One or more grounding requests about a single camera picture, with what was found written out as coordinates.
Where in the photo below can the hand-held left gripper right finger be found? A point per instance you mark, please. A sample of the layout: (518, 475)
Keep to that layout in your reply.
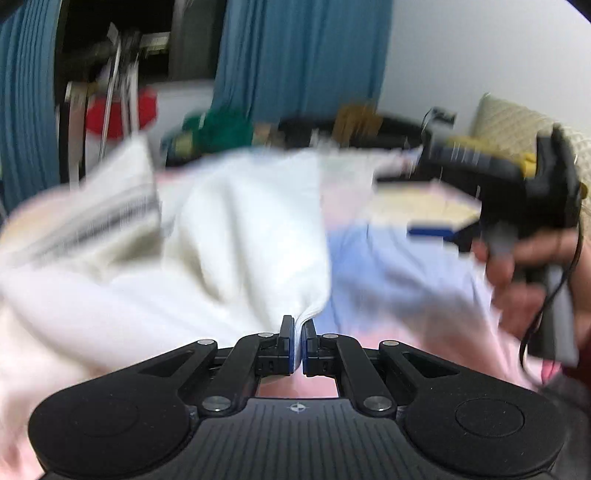
(305, 350)

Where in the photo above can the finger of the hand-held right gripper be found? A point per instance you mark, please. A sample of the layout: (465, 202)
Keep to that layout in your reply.
(431, 230)
(415, 181)

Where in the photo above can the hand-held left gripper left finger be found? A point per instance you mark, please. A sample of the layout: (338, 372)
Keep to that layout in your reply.
(289, 349)

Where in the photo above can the white garment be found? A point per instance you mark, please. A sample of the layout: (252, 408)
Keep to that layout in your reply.
(231, 230)

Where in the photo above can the person's right hand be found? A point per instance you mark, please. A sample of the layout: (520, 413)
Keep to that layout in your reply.
(512, 309)

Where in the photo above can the dark low furniture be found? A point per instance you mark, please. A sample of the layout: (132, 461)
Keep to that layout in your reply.
(397, 129)

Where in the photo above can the beige quilted pillow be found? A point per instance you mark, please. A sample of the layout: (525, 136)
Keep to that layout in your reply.
(512, 120)

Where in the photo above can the brown basket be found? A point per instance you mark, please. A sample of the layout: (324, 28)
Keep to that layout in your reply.
(359, 119)

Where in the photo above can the blue curtain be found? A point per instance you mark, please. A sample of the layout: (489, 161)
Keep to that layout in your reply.
(27, 92)
(302, 60)

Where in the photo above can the green cloth bundle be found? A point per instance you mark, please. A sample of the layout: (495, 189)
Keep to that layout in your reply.
(221, 127)

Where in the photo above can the white striped cloth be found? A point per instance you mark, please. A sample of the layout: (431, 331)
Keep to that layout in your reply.
(92, 217)

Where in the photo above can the red round object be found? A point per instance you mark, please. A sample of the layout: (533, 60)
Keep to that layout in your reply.
(143, 108)

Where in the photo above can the metal drying rack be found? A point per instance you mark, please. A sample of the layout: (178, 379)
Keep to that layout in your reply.
(117, 74)

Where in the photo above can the wall power socket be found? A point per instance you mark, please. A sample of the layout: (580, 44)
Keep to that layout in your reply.
(443, 115)

